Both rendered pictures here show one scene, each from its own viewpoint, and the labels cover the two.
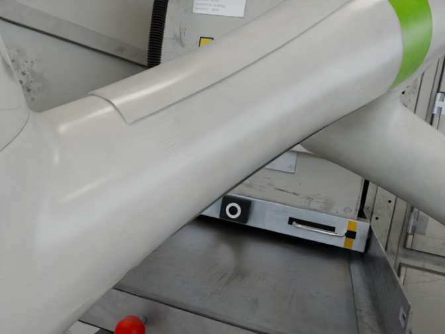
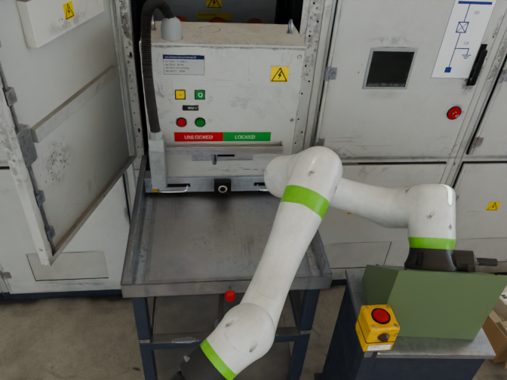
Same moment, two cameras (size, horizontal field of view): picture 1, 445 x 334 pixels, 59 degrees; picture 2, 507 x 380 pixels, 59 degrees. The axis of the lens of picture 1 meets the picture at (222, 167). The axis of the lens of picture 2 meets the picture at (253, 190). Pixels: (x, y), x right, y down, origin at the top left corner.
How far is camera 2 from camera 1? 0.95 m
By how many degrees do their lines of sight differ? 39
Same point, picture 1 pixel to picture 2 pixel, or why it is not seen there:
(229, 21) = (194, 78)
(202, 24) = (174, 81)
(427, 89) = (320, 62)
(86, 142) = (271, 311)
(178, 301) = (241, 276)
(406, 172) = not seen: hidden behind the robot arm
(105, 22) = (82, 75)
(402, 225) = (310, 143)
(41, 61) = (64, 138)
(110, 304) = (213, 286)
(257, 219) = (236, 187)
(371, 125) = not seen: hidden behind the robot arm
